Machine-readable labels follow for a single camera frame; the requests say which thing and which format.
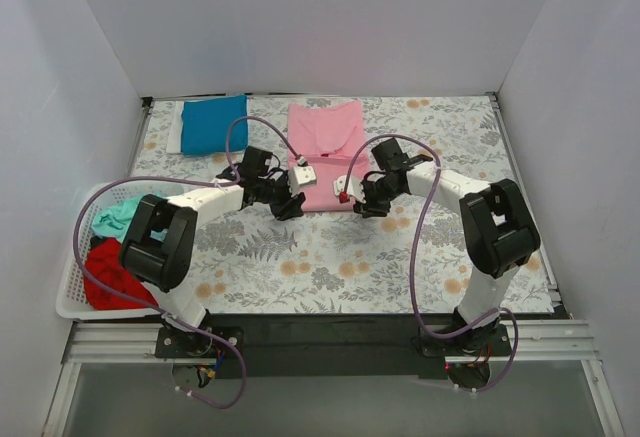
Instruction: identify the teal t shirt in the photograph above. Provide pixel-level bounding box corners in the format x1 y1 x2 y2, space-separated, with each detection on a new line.
91 195 143 243

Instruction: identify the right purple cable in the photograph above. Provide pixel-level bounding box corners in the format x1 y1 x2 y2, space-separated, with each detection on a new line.
344 135 519 395

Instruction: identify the red t shirt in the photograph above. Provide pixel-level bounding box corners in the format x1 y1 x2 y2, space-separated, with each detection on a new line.
83 236 157 311

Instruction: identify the floral table cloth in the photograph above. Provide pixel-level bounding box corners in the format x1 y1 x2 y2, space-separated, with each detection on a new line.
124 94 556 316

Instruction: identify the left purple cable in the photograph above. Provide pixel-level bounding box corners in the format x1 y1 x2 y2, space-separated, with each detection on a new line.
73 116 306 410

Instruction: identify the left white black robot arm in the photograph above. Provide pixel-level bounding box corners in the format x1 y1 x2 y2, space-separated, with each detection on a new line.
119 146 317 357

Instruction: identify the folded blue t shirt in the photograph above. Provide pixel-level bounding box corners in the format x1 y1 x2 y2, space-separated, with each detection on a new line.
181 95 248 157

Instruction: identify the white plastic laundry basket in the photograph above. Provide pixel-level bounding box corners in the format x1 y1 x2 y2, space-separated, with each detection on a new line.
56 181 185 321

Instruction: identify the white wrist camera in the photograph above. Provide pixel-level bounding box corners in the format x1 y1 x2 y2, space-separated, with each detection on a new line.
333 175 366 204
288 156 317 195

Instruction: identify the aluminium frame rail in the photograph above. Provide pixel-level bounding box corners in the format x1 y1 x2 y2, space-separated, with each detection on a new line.
62 321 166 364

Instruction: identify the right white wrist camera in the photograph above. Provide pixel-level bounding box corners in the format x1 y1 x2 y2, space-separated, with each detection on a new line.
333 175 366 204

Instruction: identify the pink t shirt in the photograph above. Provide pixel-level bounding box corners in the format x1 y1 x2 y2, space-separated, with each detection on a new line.
287 101 370 212

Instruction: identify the purple cable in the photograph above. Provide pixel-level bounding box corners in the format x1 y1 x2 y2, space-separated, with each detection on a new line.
73 116 306 410
344 135 519 395

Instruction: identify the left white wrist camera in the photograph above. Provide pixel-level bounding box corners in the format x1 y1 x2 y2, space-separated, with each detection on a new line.
288 156 317 195

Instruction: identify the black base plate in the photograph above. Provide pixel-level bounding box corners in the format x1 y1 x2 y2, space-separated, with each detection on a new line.
154 314 511 380

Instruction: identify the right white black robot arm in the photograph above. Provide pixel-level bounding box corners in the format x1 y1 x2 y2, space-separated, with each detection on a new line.
334 134 541 355

